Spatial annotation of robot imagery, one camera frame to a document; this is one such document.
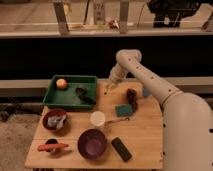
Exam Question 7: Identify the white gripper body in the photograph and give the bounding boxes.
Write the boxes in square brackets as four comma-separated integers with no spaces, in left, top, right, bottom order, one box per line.
[109,64,126,84]

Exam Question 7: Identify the yellow banana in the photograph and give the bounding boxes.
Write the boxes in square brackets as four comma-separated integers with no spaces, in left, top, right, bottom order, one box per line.
[105,83,117,92]

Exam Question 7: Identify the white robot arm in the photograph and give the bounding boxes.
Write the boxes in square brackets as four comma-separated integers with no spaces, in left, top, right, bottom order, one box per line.
[109,49,213,171]

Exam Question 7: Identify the dark object in tray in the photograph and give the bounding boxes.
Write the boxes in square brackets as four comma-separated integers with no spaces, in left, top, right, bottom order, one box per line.
[75,87,96,105]

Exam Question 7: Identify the green plastic tray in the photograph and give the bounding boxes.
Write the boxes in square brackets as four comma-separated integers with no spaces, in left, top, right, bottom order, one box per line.
[43,75,97,110]

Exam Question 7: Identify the dark grape bunch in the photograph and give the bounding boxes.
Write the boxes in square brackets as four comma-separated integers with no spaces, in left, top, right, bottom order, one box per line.
[126,89,138,112]

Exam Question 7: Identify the green sponge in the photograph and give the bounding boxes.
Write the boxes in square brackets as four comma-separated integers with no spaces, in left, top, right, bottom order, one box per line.
[115,104,133,117]

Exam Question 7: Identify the white cup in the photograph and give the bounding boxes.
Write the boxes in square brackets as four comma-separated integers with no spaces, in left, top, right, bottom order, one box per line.
[90,111,106,127]

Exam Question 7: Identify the wooden table board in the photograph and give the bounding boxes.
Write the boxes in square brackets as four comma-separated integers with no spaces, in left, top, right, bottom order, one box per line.
[25,82,163,170]

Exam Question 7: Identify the orange round fruit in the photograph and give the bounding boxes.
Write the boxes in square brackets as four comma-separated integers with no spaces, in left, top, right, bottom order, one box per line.
[56,78,68,90]

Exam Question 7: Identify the purple bowl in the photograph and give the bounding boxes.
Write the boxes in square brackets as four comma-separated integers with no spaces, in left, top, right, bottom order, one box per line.
[77,129,107,160]

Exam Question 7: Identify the red bowl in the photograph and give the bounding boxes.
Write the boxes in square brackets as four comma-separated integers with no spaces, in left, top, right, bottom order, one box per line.
[42,108,67,132]

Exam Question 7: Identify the black rectangular remote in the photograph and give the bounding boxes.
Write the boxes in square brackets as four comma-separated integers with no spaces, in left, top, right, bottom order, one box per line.
[111,137,132,162]

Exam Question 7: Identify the crumpled white paper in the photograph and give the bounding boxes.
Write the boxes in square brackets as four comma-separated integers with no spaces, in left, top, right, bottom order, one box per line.
[47,115,66,130]

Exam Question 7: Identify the small dark bowl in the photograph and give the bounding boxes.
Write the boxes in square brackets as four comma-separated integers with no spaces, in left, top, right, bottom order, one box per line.
[45,139,58,153]

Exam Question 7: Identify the orange carrot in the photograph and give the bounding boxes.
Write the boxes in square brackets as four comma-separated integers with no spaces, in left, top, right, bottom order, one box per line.
[37,143,69,152]

